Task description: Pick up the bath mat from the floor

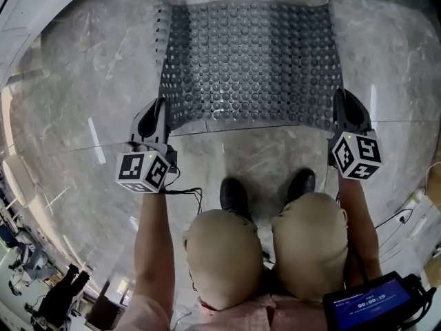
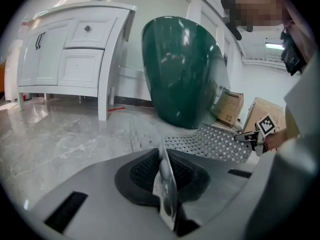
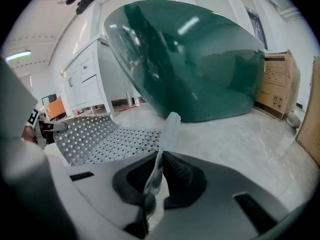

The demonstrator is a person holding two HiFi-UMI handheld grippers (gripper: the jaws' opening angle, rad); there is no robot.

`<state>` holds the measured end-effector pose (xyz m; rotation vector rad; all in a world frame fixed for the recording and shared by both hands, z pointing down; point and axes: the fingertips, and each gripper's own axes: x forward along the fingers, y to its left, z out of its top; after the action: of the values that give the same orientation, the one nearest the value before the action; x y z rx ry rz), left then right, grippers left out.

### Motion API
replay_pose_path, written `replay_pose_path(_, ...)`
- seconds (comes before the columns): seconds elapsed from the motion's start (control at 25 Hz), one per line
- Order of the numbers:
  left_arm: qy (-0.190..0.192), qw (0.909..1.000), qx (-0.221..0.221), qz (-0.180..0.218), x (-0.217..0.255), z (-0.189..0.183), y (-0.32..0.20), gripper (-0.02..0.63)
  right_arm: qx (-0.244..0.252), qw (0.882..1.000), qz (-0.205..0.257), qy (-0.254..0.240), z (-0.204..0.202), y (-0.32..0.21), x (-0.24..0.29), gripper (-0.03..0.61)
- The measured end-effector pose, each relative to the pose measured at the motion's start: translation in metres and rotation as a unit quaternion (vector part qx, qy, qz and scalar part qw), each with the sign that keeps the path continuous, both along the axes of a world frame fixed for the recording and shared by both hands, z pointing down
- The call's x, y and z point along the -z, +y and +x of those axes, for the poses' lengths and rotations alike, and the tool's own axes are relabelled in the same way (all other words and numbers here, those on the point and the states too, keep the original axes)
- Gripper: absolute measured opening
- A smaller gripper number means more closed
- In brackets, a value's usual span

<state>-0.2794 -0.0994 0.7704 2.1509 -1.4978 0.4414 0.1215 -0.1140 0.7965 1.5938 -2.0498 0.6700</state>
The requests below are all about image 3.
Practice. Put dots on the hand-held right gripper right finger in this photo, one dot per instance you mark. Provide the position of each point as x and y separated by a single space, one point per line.
215 184

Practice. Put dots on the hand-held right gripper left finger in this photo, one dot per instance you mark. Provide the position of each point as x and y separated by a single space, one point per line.
100 184

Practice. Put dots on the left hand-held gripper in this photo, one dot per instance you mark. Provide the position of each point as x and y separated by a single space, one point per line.
37 134

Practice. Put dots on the translucent grey perforated bath mat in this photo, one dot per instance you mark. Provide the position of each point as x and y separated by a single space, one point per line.
105 141

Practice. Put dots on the person's left forearm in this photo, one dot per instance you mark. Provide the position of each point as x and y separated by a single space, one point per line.
27 134

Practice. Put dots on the orange chair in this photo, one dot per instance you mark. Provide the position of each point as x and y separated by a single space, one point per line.
56 109

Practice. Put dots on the white vanity cabinet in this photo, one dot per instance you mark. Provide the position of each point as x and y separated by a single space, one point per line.
85 84

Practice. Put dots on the ceiling tube light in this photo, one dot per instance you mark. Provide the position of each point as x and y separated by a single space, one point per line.
18 55

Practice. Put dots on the small silver bin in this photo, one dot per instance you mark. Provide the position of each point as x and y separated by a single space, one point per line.
137 101

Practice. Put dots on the grey stone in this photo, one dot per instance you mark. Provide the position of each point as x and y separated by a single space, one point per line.
293 120

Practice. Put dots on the brown cardboard box with labels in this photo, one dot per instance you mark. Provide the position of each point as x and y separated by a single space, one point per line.
277 84

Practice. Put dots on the plain brown cardboard box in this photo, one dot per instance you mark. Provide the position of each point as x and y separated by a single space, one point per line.
310 114

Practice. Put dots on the dark green bathtub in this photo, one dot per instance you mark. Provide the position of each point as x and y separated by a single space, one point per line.
190 66

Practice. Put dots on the dark framed window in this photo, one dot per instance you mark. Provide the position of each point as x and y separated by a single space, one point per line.
257 29

